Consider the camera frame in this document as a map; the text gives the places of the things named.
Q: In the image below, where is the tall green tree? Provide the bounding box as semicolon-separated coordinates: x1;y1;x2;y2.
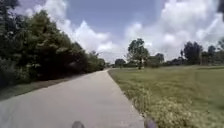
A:
126;37;151;70

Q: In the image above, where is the grey paved path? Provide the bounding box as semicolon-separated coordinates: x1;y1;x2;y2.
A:
0;68;146;128

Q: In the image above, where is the robot's own part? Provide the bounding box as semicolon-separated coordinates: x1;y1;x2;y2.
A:
144;119;159;128
71;120;86;128

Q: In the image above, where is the grass field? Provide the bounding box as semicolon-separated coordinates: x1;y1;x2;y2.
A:
107;65;224;128

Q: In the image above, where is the dense row of trees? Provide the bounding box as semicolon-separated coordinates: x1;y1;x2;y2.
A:
0;0;107;89

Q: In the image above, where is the distant row of trees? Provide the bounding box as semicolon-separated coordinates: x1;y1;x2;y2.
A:
111;37;224;69

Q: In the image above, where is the grass verge strip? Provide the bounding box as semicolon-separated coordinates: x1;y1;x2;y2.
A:
0;71;93;102

